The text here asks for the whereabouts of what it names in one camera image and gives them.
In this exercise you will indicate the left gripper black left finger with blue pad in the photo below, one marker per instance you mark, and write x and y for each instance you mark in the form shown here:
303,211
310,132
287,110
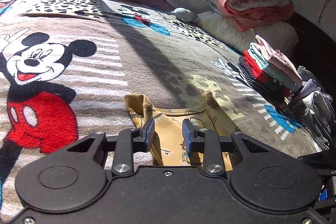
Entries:
128,142

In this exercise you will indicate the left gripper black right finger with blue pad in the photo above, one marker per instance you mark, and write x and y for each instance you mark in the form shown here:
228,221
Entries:
208,143

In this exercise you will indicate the yellow printed child garment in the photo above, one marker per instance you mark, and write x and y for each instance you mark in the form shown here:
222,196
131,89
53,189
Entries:
167,147

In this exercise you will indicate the stack of folded clothes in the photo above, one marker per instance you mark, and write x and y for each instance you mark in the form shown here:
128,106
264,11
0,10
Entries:
269,71

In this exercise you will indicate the Mickey Mouse fleece blanket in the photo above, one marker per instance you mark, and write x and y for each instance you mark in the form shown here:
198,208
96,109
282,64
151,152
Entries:
68,65

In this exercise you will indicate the grey plush toy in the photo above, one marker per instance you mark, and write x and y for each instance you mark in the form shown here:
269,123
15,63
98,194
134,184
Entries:
185,15

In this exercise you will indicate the white pillow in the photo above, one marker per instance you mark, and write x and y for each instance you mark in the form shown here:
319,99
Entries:
280,35

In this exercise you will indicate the rolled pink white quilt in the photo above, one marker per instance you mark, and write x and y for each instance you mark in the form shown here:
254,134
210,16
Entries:
247,14

